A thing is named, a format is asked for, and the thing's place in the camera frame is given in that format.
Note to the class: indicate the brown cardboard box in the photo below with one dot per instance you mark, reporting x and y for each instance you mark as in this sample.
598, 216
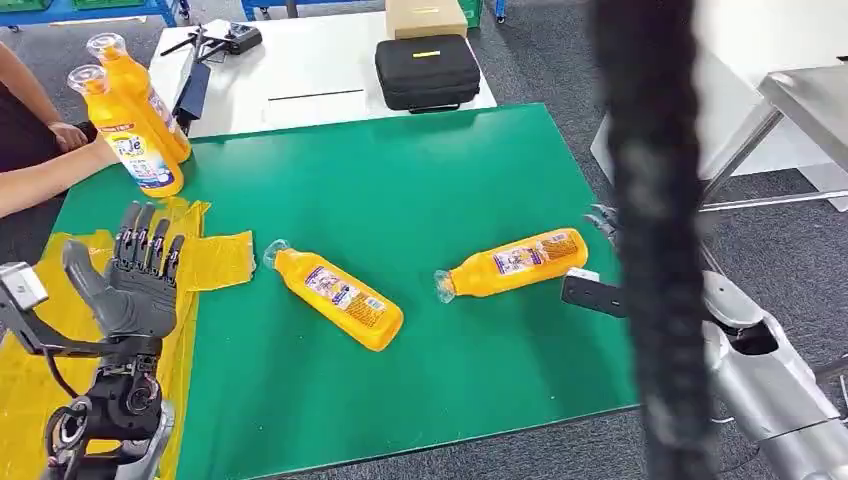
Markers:
424, 20

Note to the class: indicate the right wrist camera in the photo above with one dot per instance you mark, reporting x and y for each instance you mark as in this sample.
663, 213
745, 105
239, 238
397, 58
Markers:
593, 296

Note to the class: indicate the black zip case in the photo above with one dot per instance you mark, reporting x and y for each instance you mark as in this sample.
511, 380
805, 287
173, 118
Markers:
427, 73

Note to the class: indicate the steel bench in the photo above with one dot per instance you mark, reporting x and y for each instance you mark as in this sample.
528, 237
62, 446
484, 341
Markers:
815, 99

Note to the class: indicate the green table mat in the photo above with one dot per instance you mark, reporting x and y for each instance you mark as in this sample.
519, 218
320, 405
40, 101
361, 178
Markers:
397, 199

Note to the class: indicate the person's right hand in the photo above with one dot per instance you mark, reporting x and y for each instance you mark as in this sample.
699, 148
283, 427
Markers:
104, 156

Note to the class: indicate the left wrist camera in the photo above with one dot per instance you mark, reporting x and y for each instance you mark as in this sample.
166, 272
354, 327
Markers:
23, 285

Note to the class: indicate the white table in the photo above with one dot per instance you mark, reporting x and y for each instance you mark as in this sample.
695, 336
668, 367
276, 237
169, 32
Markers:
298, 66

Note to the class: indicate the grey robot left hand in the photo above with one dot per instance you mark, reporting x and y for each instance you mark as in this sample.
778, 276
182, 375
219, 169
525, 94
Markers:
139, 298

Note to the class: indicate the dark blue flat panel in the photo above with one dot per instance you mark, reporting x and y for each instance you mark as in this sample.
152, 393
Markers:
193, 93

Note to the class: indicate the orange drink bottle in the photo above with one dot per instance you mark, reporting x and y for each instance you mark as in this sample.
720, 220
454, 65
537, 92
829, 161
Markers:
344, 298
132, 152
142, 93
517, 262

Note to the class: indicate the person's left hand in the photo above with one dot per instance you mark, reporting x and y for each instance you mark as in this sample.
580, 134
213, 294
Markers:
69, 136

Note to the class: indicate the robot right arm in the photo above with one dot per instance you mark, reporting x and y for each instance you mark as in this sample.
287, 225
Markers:
762, 384

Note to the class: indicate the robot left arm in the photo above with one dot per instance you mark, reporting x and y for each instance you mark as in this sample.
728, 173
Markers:
126, 404

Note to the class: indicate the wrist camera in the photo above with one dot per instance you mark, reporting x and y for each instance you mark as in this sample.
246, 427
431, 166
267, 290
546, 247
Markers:
593, 296
23, 285

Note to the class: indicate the green plastic crate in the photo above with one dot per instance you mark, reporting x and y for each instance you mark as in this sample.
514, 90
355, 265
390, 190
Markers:
109, 2
23, 3
472, 12

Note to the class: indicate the blue metal rack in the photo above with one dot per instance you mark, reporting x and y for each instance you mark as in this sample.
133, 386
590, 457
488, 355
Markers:
99, 13
318, 5

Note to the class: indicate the black handheld device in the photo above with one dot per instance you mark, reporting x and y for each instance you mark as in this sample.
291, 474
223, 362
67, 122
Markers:
244, 38

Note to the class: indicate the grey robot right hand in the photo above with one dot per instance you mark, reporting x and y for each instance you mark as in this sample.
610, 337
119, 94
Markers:
601, 220

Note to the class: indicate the yellow plastic sheet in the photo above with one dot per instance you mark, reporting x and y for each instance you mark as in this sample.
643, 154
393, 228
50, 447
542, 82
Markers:
218, 258

